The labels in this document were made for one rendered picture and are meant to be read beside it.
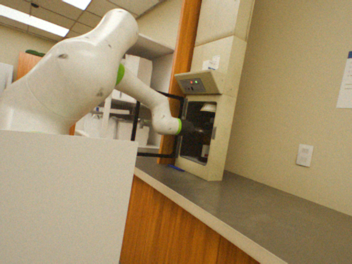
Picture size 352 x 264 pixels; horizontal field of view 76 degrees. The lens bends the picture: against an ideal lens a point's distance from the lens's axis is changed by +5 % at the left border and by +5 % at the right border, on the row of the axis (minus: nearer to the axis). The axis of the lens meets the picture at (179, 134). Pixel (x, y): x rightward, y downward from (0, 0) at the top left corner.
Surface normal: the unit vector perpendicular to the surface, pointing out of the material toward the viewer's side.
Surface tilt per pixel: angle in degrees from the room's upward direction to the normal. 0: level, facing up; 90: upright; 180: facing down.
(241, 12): 90
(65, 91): 122
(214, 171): 90
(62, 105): 129
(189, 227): 90
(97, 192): 90
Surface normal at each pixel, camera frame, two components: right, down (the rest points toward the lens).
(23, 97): -0.36, 0.07
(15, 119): 0.01, -0.56
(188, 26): 0.58, 0.14
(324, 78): -0.80, -0.10
